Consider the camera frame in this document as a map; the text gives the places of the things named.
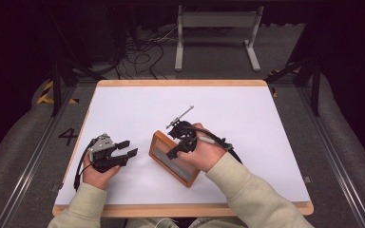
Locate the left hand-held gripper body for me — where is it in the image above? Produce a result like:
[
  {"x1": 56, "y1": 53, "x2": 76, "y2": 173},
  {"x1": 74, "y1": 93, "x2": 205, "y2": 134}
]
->
[{"x1": 87, "y1": 132, "x2": 129, "y2": 174}]

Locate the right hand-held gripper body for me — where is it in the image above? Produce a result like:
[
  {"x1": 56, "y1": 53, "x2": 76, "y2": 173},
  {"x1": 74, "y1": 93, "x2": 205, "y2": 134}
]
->
[{"x1": 165, "y1": 105, "x2": 201, "y2": 156}]

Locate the wooden photo frame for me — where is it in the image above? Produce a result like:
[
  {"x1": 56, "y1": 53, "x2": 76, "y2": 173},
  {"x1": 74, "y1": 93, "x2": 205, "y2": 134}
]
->
[{"x1": 148, "y1": 129, "x2": 202, "y2": 189}]

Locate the person's left hand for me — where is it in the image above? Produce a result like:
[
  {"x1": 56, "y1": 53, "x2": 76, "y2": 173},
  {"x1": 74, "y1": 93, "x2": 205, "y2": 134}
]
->
[{"x1": 82, "y1": 159, "x2": 122, "y2": 191}]

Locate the person's right hand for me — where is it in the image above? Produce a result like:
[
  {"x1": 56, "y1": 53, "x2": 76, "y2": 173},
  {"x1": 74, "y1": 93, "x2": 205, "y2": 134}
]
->
[{"x1": 177, "y1": 123, "x2": 229, "y2": 174}]

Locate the black metal stand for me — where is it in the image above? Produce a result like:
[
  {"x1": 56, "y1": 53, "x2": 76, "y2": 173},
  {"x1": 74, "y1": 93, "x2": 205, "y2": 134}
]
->
[
  {"x1": 45, "y1": 6, "x2": 109, "y2": 118},
  {"x1": 263, "y1": 55, "x2": 324, "y2": 118}
]

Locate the grey metal stand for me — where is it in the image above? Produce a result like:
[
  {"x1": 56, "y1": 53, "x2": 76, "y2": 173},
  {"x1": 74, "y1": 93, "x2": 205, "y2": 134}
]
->
[{"x1": 174, "y1": 5, "x2": 265, "y2": 73}]

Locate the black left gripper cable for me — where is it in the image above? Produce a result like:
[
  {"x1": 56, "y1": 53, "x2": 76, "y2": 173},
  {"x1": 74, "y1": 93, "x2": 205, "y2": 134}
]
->
[{"x1": 73, "y1": 143, "x2": 96, "y2": 193}]

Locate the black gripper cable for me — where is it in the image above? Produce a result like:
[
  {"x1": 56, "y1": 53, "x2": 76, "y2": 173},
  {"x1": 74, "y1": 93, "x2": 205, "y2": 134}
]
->
[
  {"x1": 73, "y1": 143, "x2": 96, "y2": 193},
  {"x1": 184, "y1": 125, "x2": 244, "y2": 166}
]

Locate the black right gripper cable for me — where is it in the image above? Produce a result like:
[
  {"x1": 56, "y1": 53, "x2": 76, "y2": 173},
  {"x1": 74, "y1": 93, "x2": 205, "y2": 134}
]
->
[{"x1": 184, "y1": 125, "x2": 244, "y2": 166}]

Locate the tangle of black floor cables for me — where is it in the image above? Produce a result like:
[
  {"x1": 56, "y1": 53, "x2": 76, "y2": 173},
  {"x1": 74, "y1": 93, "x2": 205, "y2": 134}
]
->
[{"x1": 115, "y1": 23, "x2": 181, "y2": 81}]

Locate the metal floor rail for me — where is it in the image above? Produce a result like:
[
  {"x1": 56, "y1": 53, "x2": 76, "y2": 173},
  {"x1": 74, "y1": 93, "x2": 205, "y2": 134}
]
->
[
  {"x1": 297, "y1": 85, "x2": 365, "y2": 228},
  {"x1": 0, "y1": 85, "x2": 77, "y2": 228}
]

